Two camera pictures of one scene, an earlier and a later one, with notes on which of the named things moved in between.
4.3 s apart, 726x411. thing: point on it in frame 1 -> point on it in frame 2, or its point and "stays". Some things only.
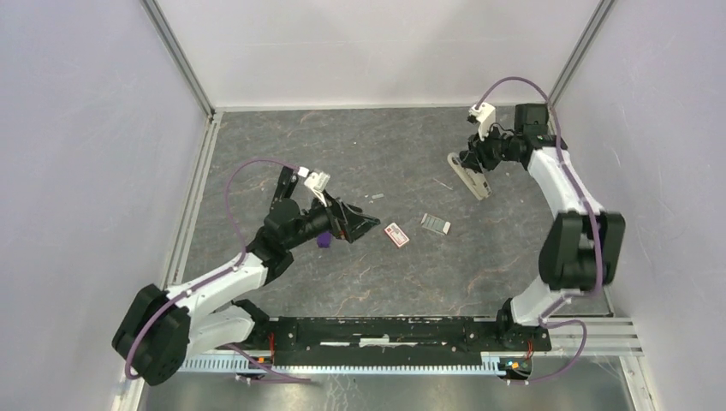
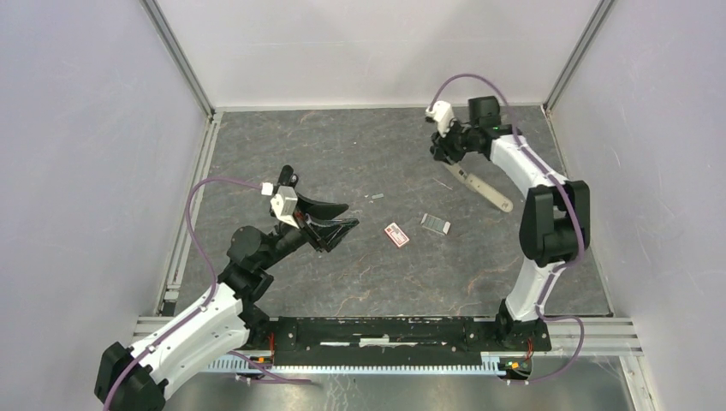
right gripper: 477,157 -> 443,148
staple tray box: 435,223 stays
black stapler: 286,185 stays
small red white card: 396,234 stays
